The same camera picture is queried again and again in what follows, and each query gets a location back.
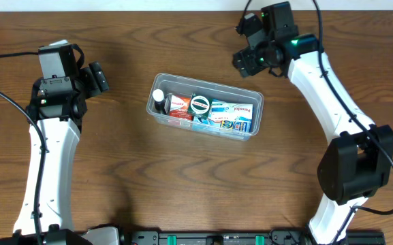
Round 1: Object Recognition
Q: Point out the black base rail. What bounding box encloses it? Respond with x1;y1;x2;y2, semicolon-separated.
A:
126;230;386;245

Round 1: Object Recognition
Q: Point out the left black cable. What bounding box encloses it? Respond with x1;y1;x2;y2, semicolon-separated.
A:
0;50;49;245

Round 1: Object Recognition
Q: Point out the clear plastic container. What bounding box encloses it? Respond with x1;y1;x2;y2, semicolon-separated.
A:
146;73;264;141

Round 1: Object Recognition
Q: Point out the right black cable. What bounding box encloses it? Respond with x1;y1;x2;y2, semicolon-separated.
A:
236;0;393;245

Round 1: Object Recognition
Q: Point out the white Panadol box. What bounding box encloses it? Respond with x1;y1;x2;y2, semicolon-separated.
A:
209;101;253;123

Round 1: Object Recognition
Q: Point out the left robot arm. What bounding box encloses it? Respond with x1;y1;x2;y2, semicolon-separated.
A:
0;40;121;244

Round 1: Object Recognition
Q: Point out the black cable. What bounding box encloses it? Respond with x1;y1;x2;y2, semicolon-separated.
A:
236;0;393;245
0;50;49;245

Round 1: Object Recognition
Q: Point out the dark bottle white cap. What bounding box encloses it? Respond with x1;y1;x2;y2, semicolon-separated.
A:
152;89;166;114

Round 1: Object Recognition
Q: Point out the green Zam-Buk box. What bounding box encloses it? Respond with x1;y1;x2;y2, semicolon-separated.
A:
187;93;213;119

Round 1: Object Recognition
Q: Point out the red Panadol box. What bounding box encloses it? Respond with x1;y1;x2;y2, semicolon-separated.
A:
165;93;193;120

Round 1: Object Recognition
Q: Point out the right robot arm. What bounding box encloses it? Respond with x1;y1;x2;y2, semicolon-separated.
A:
232;2;393;244

